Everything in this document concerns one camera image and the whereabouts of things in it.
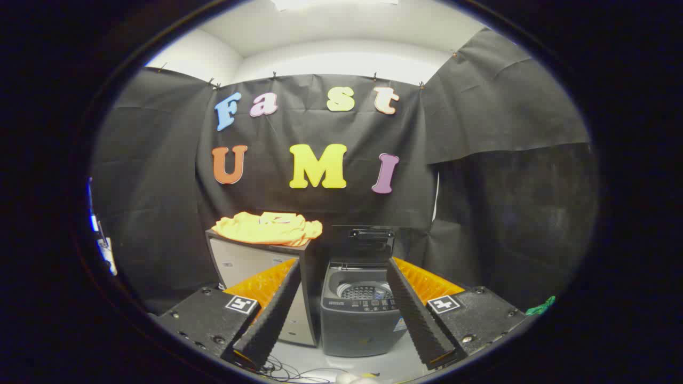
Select blue and white object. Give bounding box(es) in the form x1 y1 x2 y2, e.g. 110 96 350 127
86 178 118 277

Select grey cabinet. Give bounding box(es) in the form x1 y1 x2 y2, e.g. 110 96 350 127
205 229 322 348

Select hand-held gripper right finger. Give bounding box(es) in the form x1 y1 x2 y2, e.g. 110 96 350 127
385 256 526 371

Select orange yellow shirt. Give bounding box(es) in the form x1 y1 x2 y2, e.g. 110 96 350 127
212 211 323 247

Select black backdrop cloth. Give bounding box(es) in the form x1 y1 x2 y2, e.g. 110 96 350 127
88 27 598 315

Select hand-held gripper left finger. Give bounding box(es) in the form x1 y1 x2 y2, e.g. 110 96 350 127
157 258 303 372

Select green object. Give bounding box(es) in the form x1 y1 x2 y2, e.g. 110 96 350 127
525 295 557 316

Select grey washing machine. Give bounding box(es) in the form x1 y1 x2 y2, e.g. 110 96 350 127
320 259 412 358

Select black cables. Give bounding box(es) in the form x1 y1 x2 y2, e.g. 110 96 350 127
260 354 380 383

